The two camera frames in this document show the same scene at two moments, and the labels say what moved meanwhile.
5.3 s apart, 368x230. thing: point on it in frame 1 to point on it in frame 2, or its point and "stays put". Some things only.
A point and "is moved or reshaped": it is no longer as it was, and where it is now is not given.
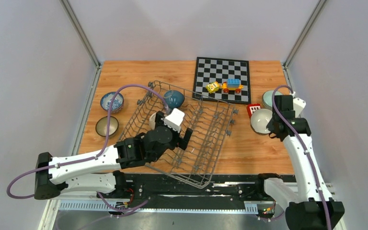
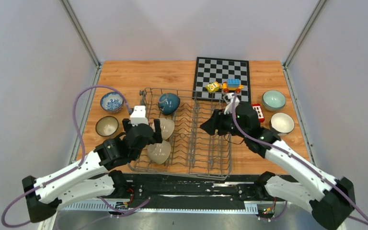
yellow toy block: x=212 y=86 stays put
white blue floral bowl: x=118 y=104 stays put
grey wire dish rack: x=210 y=122 is moved or reshaped
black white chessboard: x=209 y=70 stays put
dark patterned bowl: x=101 y=124 stays put
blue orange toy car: x=232 y=84 stays put
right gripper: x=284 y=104 to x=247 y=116
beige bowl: x=152 y=120 is moved or reshaped
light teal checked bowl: x=267 y=97 stays put
